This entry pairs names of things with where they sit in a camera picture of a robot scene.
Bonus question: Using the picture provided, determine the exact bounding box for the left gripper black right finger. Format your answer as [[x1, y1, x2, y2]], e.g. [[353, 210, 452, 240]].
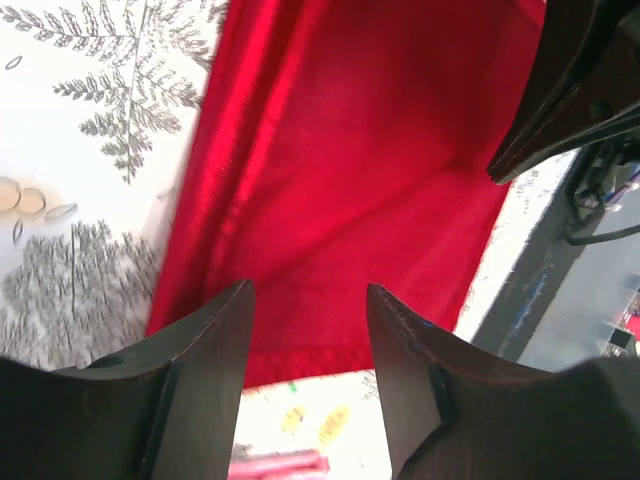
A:
[[367, 284, 639, 479]]

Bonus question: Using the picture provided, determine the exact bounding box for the red cloth napkin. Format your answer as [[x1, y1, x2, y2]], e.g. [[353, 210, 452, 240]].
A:
[[147, 1, 545, 387]]

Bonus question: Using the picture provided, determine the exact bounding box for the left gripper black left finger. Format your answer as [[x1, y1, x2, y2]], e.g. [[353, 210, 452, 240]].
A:
[[1, 280, 255, 479]]

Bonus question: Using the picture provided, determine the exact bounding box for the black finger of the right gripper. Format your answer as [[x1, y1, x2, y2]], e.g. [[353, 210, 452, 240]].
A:
[[487, 0, 639, 183]]

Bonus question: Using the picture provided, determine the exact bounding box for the pink floral placemat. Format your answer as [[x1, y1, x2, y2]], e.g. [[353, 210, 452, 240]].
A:
[[227, 450, 330, 479]]

